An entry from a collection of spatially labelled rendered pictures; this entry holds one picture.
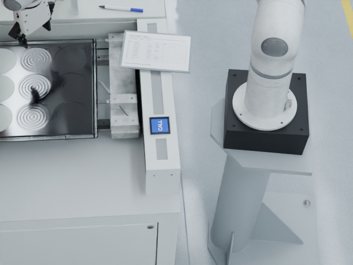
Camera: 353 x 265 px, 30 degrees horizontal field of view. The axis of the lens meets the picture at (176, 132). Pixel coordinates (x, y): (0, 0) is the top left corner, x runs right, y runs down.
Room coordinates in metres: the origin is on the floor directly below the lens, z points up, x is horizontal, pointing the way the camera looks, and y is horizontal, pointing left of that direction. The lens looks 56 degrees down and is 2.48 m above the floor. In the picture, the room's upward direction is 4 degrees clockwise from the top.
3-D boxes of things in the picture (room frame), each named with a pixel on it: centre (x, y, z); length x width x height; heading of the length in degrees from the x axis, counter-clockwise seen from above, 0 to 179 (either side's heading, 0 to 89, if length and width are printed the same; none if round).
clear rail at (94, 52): (1.21, 0.26, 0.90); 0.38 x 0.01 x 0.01; 8
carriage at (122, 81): (1.24, 0.18, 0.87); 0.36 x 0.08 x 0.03; 8
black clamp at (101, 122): (1.07, 0.21, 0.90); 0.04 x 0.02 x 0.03; 98
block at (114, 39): (1.40, 0.20, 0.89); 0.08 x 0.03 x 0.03; 98
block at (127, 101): (1.16, 0.16, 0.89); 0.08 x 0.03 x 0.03; 98
